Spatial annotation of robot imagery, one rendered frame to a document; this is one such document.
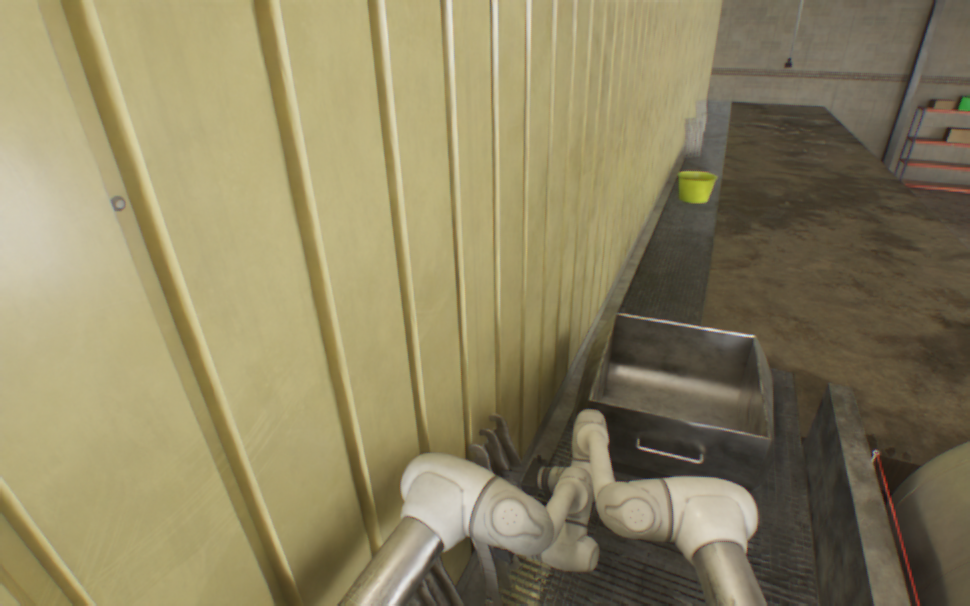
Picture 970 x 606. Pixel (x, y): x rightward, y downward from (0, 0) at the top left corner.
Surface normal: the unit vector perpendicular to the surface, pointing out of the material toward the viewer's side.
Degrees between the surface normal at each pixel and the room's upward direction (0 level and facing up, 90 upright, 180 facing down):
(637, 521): 46
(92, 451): 90
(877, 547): 1
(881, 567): 1
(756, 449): 90
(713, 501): 6
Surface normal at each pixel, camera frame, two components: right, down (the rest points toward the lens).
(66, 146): 0.91, 0.18
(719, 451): -0.40, 0.45
